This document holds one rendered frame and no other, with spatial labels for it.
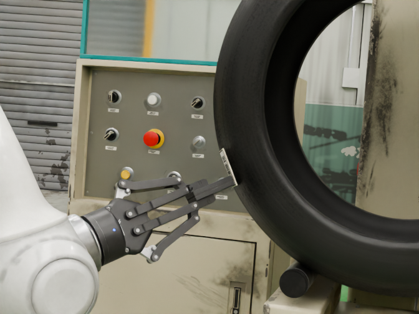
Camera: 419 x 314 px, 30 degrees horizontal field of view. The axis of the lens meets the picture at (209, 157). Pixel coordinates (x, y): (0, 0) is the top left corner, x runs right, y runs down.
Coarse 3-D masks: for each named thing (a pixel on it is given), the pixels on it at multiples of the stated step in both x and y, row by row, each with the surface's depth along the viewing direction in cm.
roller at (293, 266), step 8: (296, 264) 123; (288, 272) 119; (296, 272) 118; (304, 272) 119; (312, 272) 124; (280, 280) 119; (288, 280) 119; (296, 280) 118; (304, 280) 118; (312, 280) 123; (288, 288) 119; (296, 288) 118; (304, 288) 118; (288, 296) 119; (296, 296) 118
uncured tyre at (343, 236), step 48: (288, 0) 115; (336, 0) 141; (240, 48) 117; (288, 48) 143; (240, 96) 117; (288, 96) 144; (240, 144) 118; (288, 144) 144; (240, 192) 121; (288, 192) 116; (288, 240) 118; (336, 240) 114; (384, 240) 113; (384, 288) 116
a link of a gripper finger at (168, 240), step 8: (192, 216) 114; (184, 224) 113; (192, 224) 113; (176, 232) 112; (184, 232) 112; (160, 240) 113; (168, 240) 111; (160, 248) 110; (152, 256) 110; (160, 256) 110
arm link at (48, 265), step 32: (0, 128) 89; (0, 160) 86; (0, 192) 86; (32, 192) 87; (0, 224) 85; (32, 224) 85; (64, 224) 87; (0, 256) 84; (32, 256) 82; (64, 256) 82; (0, 288) 84; (32, 288) 80; (64, 288) 81; (96, 288) 84
